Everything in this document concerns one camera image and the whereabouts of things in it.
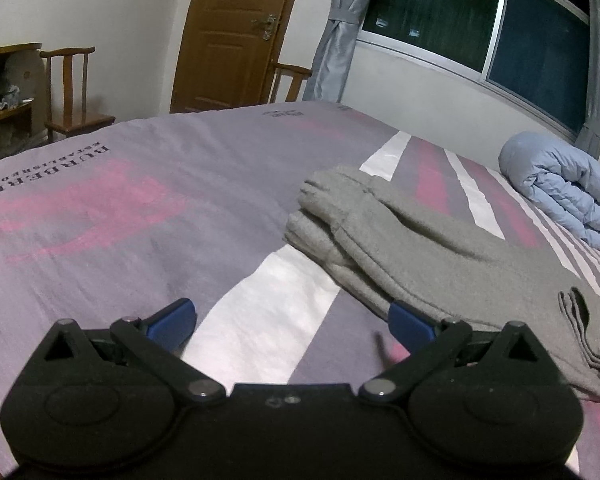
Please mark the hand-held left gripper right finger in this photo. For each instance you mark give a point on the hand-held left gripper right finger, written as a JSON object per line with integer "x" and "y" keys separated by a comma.
{"x": 410, "y": 327}

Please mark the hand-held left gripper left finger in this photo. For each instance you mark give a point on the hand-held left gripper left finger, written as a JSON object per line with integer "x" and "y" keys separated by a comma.
{"x": 172, "y": 322}

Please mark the grey pants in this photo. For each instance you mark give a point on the grey pants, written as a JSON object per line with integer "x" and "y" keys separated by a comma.
{"x": 430, "y": 260}

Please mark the folded light blue duvet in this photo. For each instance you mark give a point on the folded light blue duvet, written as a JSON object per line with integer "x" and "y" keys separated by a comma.
{"x": 565, "y": 190}

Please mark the wooden chair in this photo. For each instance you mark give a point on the wooden chair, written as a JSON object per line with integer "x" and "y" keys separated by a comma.
{"x": 290, "y": 77}
{"x": 72, "y": 120}

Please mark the brown wooden door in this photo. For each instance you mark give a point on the brown wooden door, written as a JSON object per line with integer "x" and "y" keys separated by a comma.
{"x": 230, "y": 45}

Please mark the window with white frame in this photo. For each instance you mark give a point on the window with white frame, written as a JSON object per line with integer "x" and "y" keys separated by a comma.
{"x": 455, "y": 15}

